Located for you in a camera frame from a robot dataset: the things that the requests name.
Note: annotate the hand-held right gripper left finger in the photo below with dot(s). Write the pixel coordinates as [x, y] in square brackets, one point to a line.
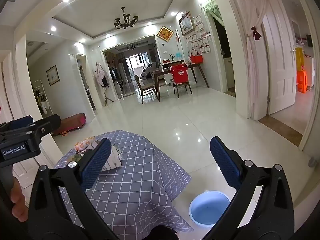
[96, 162]

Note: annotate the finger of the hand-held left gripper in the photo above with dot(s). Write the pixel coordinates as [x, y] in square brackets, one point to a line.
[21, 122]
[50, 122]

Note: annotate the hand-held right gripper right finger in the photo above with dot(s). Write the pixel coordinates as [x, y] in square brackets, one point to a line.
[225, 165]

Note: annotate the light blue plastic bucket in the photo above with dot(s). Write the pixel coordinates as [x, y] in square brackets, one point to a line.
[207, 210]

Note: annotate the person's left hand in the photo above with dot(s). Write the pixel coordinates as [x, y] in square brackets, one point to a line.
[17, 200]

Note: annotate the dark brown wrapper tan label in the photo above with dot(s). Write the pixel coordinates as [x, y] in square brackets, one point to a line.
[87, 152]

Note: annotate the orange slippers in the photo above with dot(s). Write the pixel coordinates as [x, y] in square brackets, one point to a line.
[63, 133]

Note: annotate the dark red bench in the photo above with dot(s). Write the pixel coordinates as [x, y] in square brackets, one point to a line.
[72, 122]

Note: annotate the orange and white snack bag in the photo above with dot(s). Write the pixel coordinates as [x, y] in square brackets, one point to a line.
[83, 143]

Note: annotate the white clothes rack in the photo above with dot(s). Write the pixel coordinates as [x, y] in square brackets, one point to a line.
[45, 100]

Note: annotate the wooden coat stand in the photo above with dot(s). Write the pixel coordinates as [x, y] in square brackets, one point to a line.
[108, 97]

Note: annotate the pink jacket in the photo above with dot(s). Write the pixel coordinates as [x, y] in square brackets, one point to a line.
[98, 73]

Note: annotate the wooden chair with red cover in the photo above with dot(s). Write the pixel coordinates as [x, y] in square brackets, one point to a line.
[183, 87]

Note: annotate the wooden dining chair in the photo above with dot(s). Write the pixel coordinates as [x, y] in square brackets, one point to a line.
[145, 87]

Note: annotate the pink lace curtain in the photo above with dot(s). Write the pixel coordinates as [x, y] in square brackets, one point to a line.
[252, 67]

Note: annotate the red chair cover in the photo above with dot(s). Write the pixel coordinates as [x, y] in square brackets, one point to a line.
[178, 73]

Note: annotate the grey sofa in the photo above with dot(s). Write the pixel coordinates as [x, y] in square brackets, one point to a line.
[148, 71]

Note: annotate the small dark chandelier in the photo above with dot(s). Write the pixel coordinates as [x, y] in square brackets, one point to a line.
[132, 47]

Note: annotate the white panel door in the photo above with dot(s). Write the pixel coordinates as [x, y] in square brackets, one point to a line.
[280, 67]

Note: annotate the dark wooden dining table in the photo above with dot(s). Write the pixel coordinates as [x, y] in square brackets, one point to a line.
[162, 72]

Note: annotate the white sideboard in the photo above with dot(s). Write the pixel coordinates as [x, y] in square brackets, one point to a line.
[172, 65]

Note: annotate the orange plastic stool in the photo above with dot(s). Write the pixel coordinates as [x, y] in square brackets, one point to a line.
[302, 81]

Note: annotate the black chandelier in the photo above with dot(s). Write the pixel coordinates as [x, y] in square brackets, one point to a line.
[124, 21]

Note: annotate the dark red bow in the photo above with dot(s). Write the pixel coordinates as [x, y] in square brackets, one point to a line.
[256, 33]

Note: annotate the diamond-shaped orange framed picture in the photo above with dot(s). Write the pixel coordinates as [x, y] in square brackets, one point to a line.
[165, 33]

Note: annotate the large wooden framed picture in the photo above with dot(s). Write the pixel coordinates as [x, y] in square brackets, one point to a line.
[187, 24]

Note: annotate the green valance curtain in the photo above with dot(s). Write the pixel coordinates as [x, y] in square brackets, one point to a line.
[212, 7]

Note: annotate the small framed wall picture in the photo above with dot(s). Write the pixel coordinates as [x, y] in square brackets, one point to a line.
[53, 76]

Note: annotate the wall of paper certificates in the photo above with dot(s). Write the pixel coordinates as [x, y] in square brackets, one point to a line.
[200, 42]

